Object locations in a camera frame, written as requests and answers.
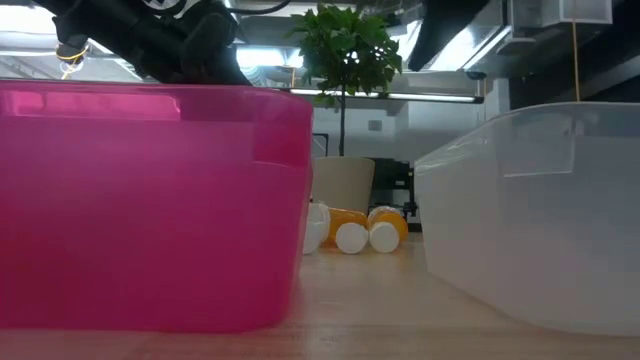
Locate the white ceiling duct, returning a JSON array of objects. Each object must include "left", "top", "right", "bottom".
[{"left": 509, "top": 0, "right": 614, "bottom": 29}]

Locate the clear plastic bin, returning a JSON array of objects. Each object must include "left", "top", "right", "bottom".
[{"left": 413, "top": 101, "right": 640, "bottom": 337}]

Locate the black machine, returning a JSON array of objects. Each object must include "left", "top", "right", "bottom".
[{"left": 372, "top": 157, "right": 419, "bottom": 234}]

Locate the orange pill bottle white cap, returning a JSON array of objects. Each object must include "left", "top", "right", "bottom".
[
  {"left": 324, "top": 207, "right": 370, "bottom": 255},
  {"left": 302, "top": 201, "right": 332, "bottom": 256},
  {"left": 367, "top": 205, "right": 410, "bottom": 254}
]

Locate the long ceiling light fixture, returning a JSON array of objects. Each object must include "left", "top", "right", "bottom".
[{"left": 288, "top": 88, "right": 485, "bottom": 105}]

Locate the thin wooden pole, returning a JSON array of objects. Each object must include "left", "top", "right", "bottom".
[{"left": 571, "top": 19, "right": 581, "bottom": 104}]

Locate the yellow cable loop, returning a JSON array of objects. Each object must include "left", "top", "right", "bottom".
[{"left": 55, "top": 43, "right": 90, "bottom": 80}]

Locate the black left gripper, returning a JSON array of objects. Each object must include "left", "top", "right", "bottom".
[{"left": 142, "top": 0, "right": 254, "bottom": 86}]

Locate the green potted tree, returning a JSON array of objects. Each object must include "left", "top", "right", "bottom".
[{"left": 285, "top": 2, "right": 404, "bottom": 159}]

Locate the pink plastic bin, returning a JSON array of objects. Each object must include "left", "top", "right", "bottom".
[{"left": 0, "top": 79, "right": 315, "bottom": 335}]

